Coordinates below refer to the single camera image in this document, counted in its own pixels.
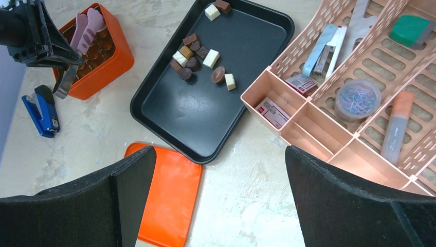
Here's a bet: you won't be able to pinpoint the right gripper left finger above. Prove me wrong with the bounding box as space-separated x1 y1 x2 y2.
1 146 157 246

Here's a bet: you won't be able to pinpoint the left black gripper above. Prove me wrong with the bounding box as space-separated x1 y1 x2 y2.
1 1 83 67

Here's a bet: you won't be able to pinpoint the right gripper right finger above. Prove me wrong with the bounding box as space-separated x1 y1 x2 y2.
285 146 435 246

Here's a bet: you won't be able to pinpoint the pink metal tongs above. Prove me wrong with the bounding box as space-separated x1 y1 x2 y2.
52 8 105 99

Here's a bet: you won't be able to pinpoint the orange chocolate box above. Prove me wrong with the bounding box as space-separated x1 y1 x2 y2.
68 3 134 100

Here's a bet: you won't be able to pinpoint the white chocolate left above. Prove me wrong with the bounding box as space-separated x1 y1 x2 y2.
172 51 188 68

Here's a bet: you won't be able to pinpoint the white chocolate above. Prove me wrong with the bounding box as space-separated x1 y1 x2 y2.
225 74 236 91
172 51 188 68
205 4 221 21

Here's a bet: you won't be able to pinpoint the caramel ridged chocolate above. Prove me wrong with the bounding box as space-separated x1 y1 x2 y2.
179 45 194 60

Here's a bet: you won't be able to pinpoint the dark chocolate cluster piece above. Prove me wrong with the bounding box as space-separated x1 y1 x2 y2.
185 56 201 72

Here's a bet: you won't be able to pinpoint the white chocolate cube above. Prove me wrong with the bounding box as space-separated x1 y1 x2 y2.
203 49 220 69

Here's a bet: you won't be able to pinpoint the white chocolate top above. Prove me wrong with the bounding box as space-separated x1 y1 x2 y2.
205 4 221 21

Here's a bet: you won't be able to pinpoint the round brown chocolate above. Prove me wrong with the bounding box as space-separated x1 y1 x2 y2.
211 66 225 84

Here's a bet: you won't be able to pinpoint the white chocolate right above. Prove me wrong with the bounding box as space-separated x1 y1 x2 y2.
225 74 236 91

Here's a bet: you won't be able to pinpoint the brown chocolate top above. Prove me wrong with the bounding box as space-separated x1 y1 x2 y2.
214 0 232 14

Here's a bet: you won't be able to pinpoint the orange box lid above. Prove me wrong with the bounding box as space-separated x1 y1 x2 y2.
138 146 203 246

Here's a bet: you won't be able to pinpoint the paper clip jar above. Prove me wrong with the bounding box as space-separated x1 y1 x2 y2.
334 79 381 122

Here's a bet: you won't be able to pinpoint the pink desk organizer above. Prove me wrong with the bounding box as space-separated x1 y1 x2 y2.
241 1 435 196

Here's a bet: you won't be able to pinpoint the staple box in organizer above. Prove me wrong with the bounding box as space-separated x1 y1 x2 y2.
255 97 290 129

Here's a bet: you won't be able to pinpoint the glue stick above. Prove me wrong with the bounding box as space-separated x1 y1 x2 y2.
380 91 414 165

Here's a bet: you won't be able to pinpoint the red staple box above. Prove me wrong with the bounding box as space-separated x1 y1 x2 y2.
285 74 318 97

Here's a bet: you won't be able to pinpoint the black tray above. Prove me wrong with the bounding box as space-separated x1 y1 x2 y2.
130 1 295 164

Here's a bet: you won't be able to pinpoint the light blue stapler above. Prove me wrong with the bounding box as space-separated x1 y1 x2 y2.
302 24 348 79

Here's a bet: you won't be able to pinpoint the green eraser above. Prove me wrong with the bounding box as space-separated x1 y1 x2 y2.
389 15 435 49

